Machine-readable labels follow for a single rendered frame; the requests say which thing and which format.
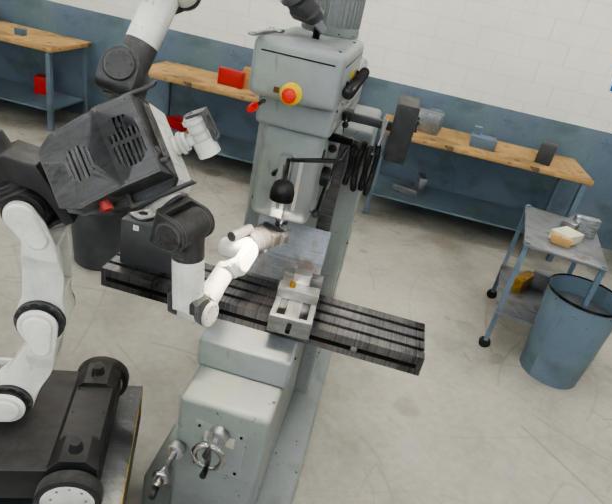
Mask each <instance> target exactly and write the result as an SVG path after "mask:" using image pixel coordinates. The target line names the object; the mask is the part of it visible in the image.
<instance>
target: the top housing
mask: <svg viewBox="0 0 612 504"><path fill-rule="evenodd" d="M284 30H285V32H283V33H279V32H274V33H269V34H263V35H259V36H258V37H257V38H256V40H255V44H254V52H253V59H252V66H251V73H250V80H249V89H250V91H251V92H252V93H254V94H257V95H261V96H265V97H269V98H273V99H277V100H281V98H280V90H281V88H282V87H283V86H284V85H285V84H287V83H290V82H293V83H296V84H298V85H299V86H300V88H301V90H302V98H301V100H300V101H299V102H298V103H297V104H298V105H302V106H306V107H310V108H314V109H318V110H322V111H326V112H333V111H335V110H336V109H337V107H338V106H339V105H340V104H341V102H342V101H343V100H344V97H343V96H342V91H343V89H344V88H345V87H346V82H347V81H349V82H350V81H351V80H352V79H353V78H354V77H355V75H356V72H357V70H359V67H360V63H361V58H362V54H363V49H364V45H363V43H362V42H361V41H359V40H351V39H343V38H337V37H332V36H327V35H321V34H320V37H319V40H318V39H313V38H312V36H313V32H311V31H308V30H305V29H303V28H302V27H298V26H295V27H291V28H287V29H284ZM274 86H275V87H279V93H275V92H273V89H274ZM281 101H282V100H281Z"/></svg>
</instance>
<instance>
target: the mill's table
mask: <svg viewBox="0 0 612 504"><path fill-rule="evenodd" d="M215 267H216V266H214V265H211V264H207V263H205V272H204V282H205V281H206V280H207V279H208V277H209V276H210V274H211V273H212V271H213V270H214V268H215ZM101 285H103V286H106V287H110V288H113V289H117V290H120V291H124V292H127V293H131V294H134V295H138V296H141V297H145V298H148V299H152V300H155V301H159V302H162V303H166V304H167V294H168V293H169V292H170V291H172V275H170V274H166V273H163V272H159V271H155V270H151V269H147V268H143V267H139V266H135V265H131V264H127V263H123V262H120V252H119V253H118V256H117V255H116V256H114V257H113V258H112V259H111V260H110V263H108V262H107V263H106V264H105V265H104V266H103V267H101ZM278 286H279V283H276V282H272V281H269V280H265V279H261V278H258V277H254V276H250V275H247V274H245V275H243V276H238V277H237V278H235V279H232V280H231V282H230V283H229V285H228V286H227V288H226V289H225V291H224V294H223V296H222V298H221V299H220V301H219V303H218V307H219V312H218V316H217V318H218V319H221V320H225V321H228V322H232V323H235V324H239V325H242V326H246V327H249V328H253V329H256V330H260V331H263V332H267V333H270V334H274V335H277V336H281V337H284V338H287V339H291V340H294V341H298V342H301V343H305V344H308V345H312V346H315V347H319V348H322V349H326V350H329V351H333V352H336V353H340V354H343V355H347V356H350V357H354V358H357V359H361V360H364V361H368V362H371V363H375V364H378V365H382V366H385V367H389V368H392V369H396V370H399V371H402V372H406V373H409V374H413V375H416V376H419V373H420V371H421V368H422V365H423V363H424V360H425V352H424V350H425V342H424V341H425V332H424V331H425V324H423V323H420V322H416V321H413V320H409V319H405V318H402V317H398V316H395V315H391V314H387V313H384V312H380V311H377V310H373V309H369V308H366V307H362V306H359V305H355V304H351V303H348V302H344V301H341V300H337V299H333V298H330V297H326V296H323V295H319V299H318V303H317V307H316V311H315V315H314V319H313V323H312V327H311V331H310V335H309V339H308V340H304V339H300V338H296V337H292V336H288V335H284V334H280V333H276V332H272V331H269V330H267V324H268V319H269V314H270V312H271V309H272V307H273V304H274V301H275V299H276V296H277V291H278Z"/></svg>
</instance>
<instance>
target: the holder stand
mask: <svg viewBox="0 0 612 504"><path fill-rule="evenodd" d="M154 217H155V214H154V213H153V212H152V210H150V209H144V210H139V211H134V212H129V213H128V214H127V215H126V216H124V217H123V218H122V219H121V243H120V262H123V263H127V264H131V265H135V266H139V267H143V268H147V269H151V270H155V271H159V272H163V273H166V274H170V275H172V255H170V254H167V253H165V252H164V251H162V250H161V249H159V248H158V247H156V246H155V245H153V244H152V243H151V242H150V241H149V238H150V234H151V230H152V226H153V221H154Z"/></svg>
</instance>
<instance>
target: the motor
mask: <svg viewBox="0 0 612 504"><path fill-rule="evenodd" d="M315 1H316V3H317V4H319V5H321V7H322V9H323V10H324V16H323V23H324V25H325V27H326V29H327V30H326V31H325V33H324V34H323V35H327V36H332V37H337V38H343V39H351V40H355V39H357V38H358V35H359V29H360V25H361V21H362V16H363V12H364V7H365V3H366V0H315ZM301 27H302V28H303V29H305V30H308V31H311V32H313V30H314V27H313V28H312V30H309V29H308V28H307V27H306V26H305V25H304V24H303V22H301Z"/></svg>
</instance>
